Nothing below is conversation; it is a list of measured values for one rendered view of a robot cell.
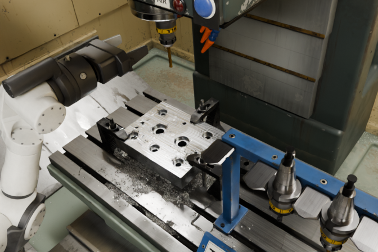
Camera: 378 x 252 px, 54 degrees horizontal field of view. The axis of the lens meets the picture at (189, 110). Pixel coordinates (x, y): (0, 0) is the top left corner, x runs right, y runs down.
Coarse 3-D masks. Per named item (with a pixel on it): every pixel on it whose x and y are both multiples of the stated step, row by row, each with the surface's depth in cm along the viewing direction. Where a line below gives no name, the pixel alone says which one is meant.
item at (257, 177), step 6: (258, 162) 78; (264, 162) 78; (252, 168) 77; (258, 168) 77; (264, 168) 76; (270, 168) 76; (276, 168) 76; (246, 174) 76; (252, 174) 75; (258, 174) 75; (264, 174) 75; (270, 174) 75; (246, 180) 74; (252, 180) 74; (258, 180) 74; (264, 180) 74; (252, 186) 73; (258, 186) 73; (264, 186) 73
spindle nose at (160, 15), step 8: (128, 0) 82; (136, 8) 80; (144, 8) 79; (152, 8) 78; (136, 16) 82; (144, 16) 81; (152, 16) 80; (160, 16) 80; (168, 16) 80; (176, 16) 80
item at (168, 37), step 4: (160, 36) 90; (164, 36) 89; (168, 36) 89; (172, 36) 90; (160, 40) 91; (164, 40) 90; (168, 40) 90; (172, 40) 90; (164, 44) 91; (168, 44) 91; (172, 44) 92
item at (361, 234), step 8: (368, 216) 66; (360, 224) 65; (368, 224) 65; (376, 224) 65; (352, 232) 64; (360, 232) 64; (368, 232) 64; (376, 232) 64; (352, 240) 63; (360, 240) 63; (368, 240) 63; (376, 240) 63; (360, 248) 62; (368, 248) 62; (376, 248) 62
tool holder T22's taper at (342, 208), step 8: (336, 200) 63; (344, 200) 61; (352, 200) 61; (328, 208) 66; (336, 208) 63; (344, 208) 62; (352, 208) 62; (328, 216) 65; (336, 216) 64; (344, 216) 63; (352, 216) 63; (336, 224) 64; (344, 224) 64
